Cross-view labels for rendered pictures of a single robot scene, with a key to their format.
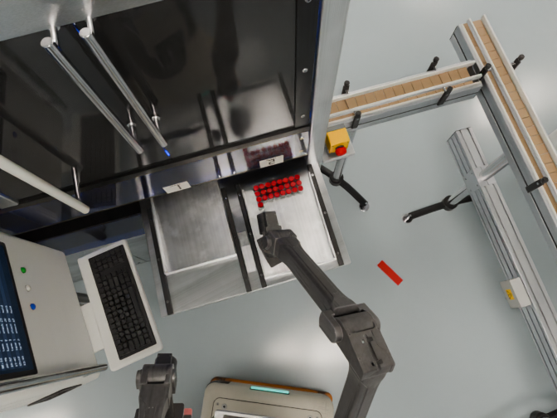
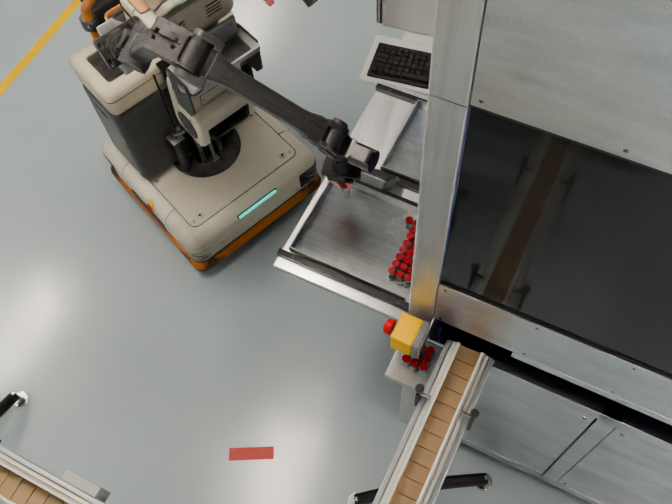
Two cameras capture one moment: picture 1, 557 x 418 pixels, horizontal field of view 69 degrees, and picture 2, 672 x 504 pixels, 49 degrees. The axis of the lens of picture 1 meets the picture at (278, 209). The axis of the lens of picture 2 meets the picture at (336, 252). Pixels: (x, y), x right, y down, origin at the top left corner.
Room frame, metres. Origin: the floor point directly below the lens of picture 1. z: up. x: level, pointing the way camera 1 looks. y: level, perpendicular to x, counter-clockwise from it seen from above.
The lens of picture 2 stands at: (0.93, -0.82, 2.66)
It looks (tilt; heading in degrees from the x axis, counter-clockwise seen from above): 62 degrees down; 131
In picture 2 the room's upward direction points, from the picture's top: 6 degrees counter-clockwise
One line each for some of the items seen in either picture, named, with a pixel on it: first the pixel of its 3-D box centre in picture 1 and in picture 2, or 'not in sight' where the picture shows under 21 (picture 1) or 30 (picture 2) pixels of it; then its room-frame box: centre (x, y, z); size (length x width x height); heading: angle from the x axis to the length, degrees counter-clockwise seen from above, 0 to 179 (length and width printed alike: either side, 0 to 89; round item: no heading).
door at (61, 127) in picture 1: (36, 135); not in sight; (0.49, 0.53, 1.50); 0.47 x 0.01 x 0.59; 99
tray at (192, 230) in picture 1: (191, 220); (454, 155); (0.42, 0.33, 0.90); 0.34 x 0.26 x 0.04; 9
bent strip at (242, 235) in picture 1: (246, 251); (373, 177); (0.27, 0.13, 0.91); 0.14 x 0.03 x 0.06; 8
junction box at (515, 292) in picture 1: (515, 293); (84, 488); (0.03, -0.98, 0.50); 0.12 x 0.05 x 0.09; 9
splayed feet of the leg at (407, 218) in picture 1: (447, 205); not in sight; (0.56, -0.96, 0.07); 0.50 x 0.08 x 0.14; 99
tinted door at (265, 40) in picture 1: (226, 85); not in sight; (0.56, 0.09, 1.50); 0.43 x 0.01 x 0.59; 99
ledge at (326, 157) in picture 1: (333, 143); (420, 365); (0.67, -0.25, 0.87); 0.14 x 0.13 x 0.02; 9
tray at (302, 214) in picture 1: (288, 223); (367, 235); (0.36, -0.03, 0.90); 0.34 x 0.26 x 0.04; 9
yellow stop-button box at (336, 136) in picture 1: (336, 138); (409, 335); (0.63, -0.24, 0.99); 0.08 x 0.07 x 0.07; 9
